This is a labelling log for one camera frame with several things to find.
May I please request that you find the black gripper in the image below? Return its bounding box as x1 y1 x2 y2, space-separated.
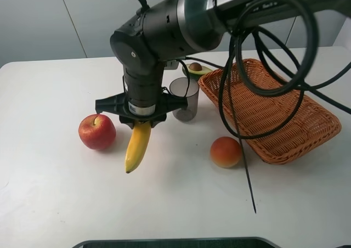
95 93 188 129

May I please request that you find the yellow banana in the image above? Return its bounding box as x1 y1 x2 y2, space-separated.
124 121 151 173

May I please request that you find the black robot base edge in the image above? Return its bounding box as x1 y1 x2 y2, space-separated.
75 239 274 248

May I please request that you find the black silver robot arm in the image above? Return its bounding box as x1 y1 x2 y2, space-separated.
95 0 350 127

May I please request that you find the orange wicker basket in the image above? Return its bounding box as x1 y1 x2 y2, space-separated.
197 58 342 165

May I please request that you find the red apple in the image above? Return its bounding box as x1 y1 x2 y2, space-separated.
78 114 116 150

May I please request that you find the grey translucent plastic cup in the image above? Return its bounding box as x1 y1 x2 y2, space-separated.
168 77 200 122

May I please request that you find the halved avocado with pit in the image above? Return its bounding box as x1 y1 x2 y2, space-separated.
182 62 212 81

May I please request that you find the orange peach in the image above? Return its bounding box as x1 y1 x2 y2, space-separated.
210 137 242 168

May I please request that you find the black cable loop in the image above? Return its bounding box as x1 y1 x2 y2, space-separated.
218 0 351 215

